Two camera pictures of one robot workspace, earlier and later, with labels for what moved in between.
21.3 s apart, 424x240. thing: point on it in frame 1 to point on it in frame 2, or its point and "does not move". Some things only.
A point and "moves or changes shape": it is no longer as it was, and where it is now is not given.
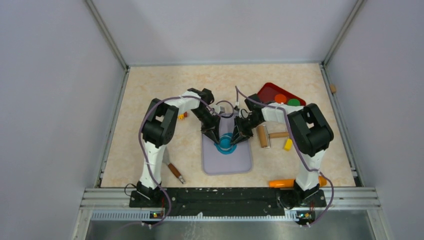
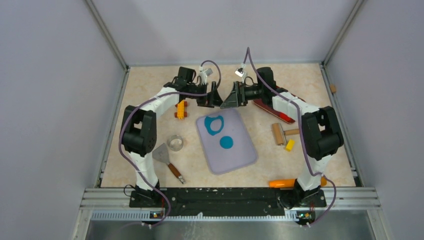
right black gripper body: (246, 125) to (246, 93)
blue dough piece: (225, 146) moves or changes shape
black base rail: (227, 202) does not move
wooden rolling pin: (264, 137) to (280, 134)
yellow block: (288, 146) does not move
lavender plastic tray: (240, 162) moves or changes shape
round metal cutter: (225, 141) to (175, 142)
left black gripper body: (207, 120) to (205, 100)
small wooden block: (333, 88) does not move
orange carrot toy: (289, 183) does not move
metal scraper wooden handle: (166, 160) does not move
